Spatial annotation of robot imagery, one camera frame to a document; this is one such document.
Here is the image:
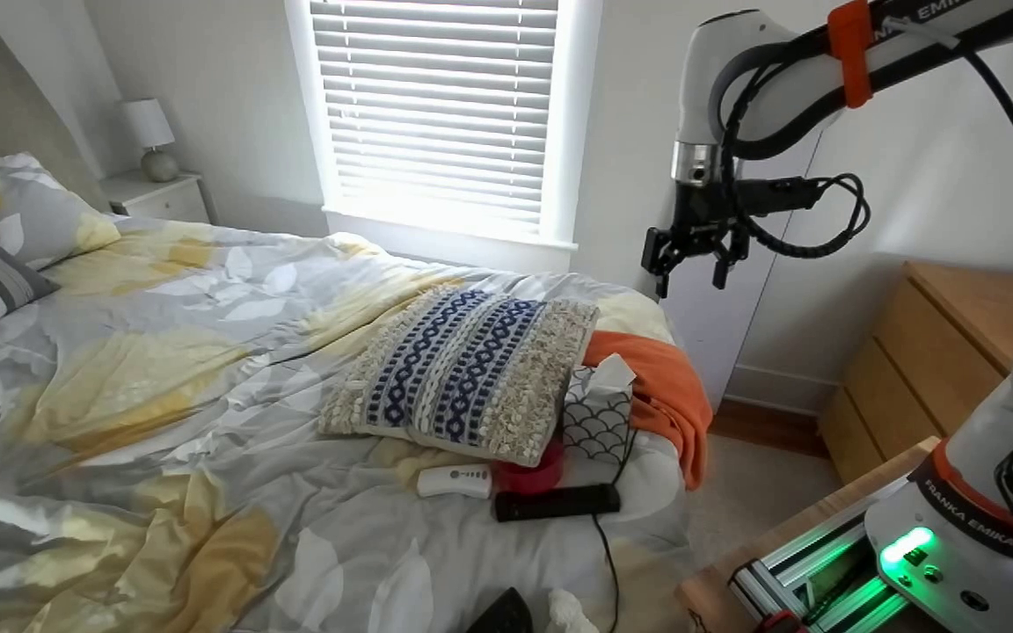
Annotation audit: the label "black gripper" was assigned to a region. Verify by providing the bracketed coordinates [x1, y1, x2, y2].
[642, 172, 761, 301]

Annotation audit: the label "white tissue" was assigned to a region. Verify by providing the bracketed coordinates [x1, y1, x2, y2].
[563, 351, 642, 405]

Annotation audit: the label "scale patterned tissue box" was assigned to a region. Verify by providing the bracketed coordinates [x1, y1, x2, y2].
[557, 383, 642, 487]

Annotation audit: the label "blue beige patterned pillow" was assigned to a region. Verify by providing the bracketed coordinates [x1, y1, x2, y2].
[318, 284, 602, 472]

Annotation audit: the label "orange blanket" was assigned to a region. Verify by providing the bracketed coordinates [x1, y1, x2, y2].
[581, 325, 719, 492]

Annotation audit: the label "wooden dresser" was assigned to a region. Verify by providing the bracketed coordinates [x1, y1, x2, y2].
[815, 256, 1013, 492]

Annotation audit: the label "red pouch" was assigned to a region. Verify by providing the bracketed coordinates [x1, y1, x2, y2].
[488, 432, 571, 499]

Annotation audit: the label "black power strip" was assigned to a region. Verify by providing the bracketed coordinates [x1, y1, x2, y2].
[494, 482, 627, 525]

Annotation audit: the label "white window blinds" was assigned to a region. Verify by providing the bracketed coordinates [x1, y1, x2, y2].
[306, 0, 567, 240]

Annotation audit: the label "white remote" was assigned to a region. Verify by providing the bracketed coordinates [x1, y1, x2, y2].
[411, 459, 496, 501]

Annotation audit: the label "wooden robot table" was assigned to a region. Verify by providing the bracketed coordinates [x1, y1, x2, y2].
[676, 432, 946, 633]

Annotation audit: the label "white plush item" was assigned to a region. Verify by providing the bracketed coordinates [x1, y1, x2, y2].
[541, 584, 602, 633]

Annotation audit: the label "small black device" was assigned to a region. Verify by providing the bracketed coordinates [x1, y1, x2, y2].
[460, 584, 540, 633]

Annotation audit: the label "grey yellow floral duvet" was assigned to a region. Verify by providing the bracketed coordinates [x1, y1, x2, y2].
[0, 218, 699, 633]

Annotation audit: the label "white nightstand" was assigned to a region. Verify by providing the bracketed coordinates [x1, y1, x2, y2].
[98, 167, 214, 227]

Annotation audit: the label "small white table lamp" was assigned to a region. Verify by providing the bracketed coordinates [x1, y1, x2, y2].
[119, 93, 185, 186]

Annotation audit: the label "beige upholstered headboard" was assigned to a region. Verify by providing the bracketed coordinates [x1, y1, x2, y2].
[0, 9, 114, 213]

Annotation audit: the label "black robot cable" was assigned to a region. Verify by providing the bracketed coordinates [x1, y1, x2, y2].
[712, 12, 1013, 262]

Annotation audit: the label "white window frame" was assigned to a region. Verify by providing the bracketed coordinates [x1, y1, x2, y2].
[283, 0, 604, 253]

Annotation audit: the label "orange cable strap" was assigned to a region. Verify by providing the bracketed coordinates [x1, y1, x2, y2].
[823, 0, 880, 112]

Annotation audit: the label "thin black power cable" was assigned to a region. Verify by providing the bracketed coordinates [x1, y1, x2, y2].
[589, 512, 629, 633]

